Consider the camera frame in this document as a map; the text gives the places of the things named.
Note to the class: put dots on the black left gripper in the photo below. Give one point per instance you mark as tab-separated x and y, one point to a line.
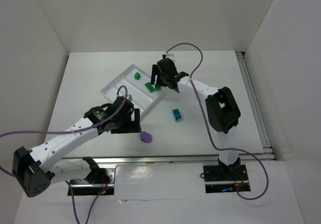
136	119

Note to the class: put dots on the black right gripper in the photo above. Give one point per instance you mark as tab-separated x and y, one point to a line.
162	81

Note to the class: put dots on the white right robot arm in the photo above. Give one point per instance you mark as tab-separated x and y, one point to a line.
222	112

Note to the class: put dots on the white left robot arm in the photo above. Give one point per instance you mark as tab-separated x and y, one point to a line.
36	169

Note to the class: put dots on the purple lego piece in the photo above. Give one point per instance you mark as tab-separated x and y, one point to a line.
145	137

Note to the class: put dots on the white compartment tray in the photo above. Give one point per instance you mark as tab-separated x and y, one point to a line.
138	93

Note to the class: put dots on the teal lego brick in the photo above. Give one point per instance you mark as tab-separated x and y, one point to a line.
176	115

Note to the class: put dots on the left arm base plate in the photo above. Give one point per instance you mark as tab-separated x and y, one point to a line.
102	183

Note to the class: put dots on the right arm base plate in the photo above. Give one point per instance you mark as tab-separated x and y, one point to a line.
216	183

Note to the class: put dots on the aluminium table edge rail right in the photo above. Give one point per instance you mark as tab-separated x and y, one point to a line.
268	150

